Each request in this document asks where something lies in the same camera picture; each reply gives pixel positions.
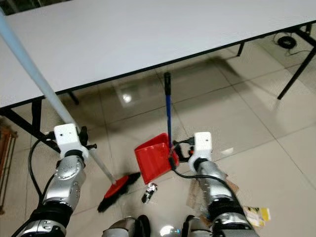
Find red dustpan blue handle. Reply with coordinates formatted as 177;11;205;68
134;72;180;185

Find white-handled red black broom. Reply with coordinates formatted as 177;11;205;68
0;12;142;213

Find brown cardboard scrap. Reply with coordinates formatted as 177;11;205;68
186;190;204;214

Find crumpled silver black wrapper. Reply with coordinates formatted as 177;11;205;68
141;182;159;204

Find grey right robot leg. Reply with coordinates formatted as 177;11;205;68
183;215;216;237

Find grey robot leg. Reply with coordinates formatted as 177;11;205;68
101;216;149;237
183;215;216;237

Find grey left robot leg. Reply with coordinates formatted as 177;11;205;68
101;216;149;237

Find yellow paper packet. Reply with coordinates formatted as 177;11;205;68
242;206;272;228

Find white table black legs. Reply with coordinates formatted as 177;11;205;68
0;0;316;155

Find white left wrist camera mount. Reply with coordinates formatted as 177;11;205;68
53;123;90;160

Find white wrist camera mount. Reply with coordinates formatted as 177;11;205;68
53;123;90;160
188;131;213;171

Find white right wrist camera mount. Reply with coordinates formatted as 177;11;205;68
188;131;213;171

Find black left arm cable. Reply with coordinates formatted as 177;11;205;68
27;130;61;209

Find black round cable reel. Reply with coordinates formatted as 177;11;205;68
276;34;297;50

